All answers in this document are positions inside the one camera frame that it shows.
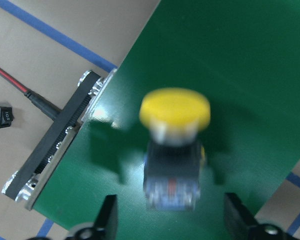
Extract red black power cable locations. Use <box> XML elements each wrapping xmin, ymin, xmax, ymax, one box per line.
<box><xmin>0</xmin><ymin>59</ymin><xmax>62</xmax><ymax>121</ymax></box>

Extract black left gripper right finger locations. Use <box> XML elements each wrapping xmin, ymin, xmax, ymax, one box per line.
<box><xmin>223</xmin><ymin>192</ymin><xmax>259</xmax><ymax>240</ymax></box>

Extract green conveyor belt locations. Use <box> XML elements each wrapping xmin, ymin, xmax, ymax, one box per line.
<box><xmin>28</xmin><ymin>0</ymin><xmax>300</xmax><ymax>240</ymax></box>

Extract yellow push button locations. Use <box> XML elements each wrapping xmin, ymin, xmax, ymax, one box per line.
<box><xmin>139</xmin><ymin>87</ymin><xmax>211</xmax><ymax>211</ymax></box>

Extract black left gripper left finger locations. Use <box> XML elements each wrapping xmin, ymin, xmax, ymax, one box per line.
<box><xmin>93</xmin><ymin>194</ymin><xmax>118</xmax><ymax>240</ymax></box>

